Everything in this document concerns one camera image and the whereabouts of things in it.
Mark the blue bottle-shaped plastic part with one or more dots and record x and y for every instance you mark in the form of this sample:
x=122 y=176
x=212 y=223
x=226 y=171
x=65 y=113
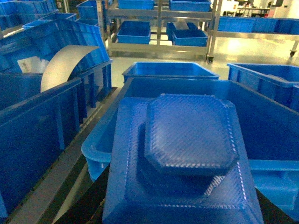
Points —
x=179 y=159

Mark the far steel shelf rack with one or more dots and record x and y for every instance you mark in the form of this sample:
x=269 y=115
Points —
x=159 y=17

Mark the blue bin behind target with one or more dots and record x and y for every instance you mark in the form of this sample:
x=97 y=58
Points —
x=175 y=70

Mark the curved white paper sheet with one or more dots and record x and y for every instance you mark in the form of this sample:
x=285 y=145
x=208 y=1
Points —
x=62 y=64

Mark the blue bin at left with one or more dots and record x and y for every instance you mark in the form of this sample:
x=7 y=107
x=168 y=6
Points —
x=36 y=127

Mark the blue target plastic bin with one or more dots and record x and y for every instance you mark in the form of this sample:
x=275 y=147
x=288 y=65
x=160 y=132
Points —
x=270 y=131

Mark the blue bin at right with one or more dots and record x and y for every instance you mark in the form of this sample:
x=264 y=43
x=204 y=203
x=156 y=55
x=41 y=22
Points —
x=277 y=82

